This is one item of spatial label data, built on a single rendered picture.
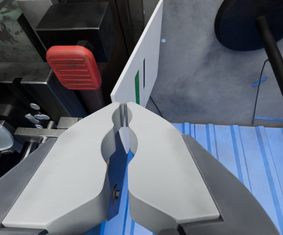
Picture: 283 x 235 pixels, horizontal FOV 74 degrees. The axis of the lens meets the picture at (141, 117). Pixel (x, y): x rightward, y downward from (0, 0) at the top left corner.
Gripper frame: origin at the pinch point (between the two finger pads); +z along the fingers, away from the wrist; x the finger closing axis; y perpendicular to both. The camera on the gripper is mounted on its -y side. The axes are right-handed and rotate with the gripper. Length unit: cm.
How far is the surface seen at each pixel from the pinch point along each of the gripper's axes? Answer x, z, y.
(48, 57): -9.8, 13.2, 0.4
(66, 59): -7.6, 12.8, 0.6
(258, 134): 105, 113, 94
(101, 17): -3.8, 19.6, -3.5
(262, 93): 90, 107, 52
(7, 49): -24.9, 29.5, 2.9
